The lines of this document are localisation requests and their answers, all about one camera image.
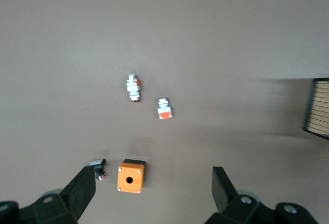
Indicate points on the orange button enclosure box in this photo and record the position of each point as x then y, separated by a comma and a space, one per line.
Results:
123, 175

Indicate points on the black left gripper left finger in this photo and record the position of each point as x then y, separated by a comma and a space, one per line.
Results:
77, 195

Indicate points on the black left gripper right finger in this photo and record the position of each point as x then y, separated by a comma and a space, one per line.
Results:
223, 193

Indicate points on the white switch with red button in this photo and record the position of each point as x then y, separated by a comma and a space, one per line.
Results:
133, 86

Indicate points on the small orange grey contact block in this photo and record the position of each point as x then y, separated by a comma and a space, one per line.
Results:
164, 112

